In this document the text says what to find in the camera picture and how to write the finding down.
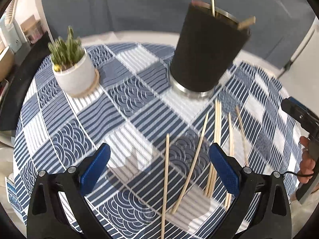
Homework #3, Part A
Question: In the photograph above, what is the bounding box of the black utensil holder cup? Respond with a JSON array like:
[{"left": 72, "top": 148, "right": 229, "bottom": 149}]
[{"left": 168, "top": 0, "right": 251, "bottom": 99}]

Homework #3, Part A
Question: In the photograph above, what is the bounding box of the wooden utensil in cup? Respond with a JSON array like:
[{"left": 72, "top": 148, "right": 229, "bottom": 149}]
[{"left": 237, "top": 16, "right": 256, "bottom": 30}]

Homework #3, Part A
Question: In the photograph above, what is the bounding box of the wooden chopstick in cup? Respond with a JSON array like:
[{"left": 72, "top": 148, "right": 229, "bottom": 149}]
[{"left": 211, "top": 0, "right": 215, "bottom": 17}]

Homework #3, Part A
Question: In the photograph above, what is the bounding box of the white potted green plant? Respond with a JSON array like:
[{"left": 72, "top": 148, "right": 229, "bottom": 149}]
[{"left": 48, "top": 26, "right": 99, "bottom": 98}]

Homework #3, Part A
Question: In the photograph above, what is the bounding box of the blue white patterned tablecloth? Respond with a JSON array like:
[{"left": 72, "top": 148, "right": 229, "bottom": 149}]
[{"left": 14, "top": 43, "right": 301, "bottom": 238}]

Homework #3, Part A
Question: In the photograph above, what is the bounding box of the right hand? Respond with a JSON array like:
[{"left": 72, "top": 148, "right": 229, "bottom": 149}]
[{"left": 298, "top": 136, "right": 316, "bottom": 184}]

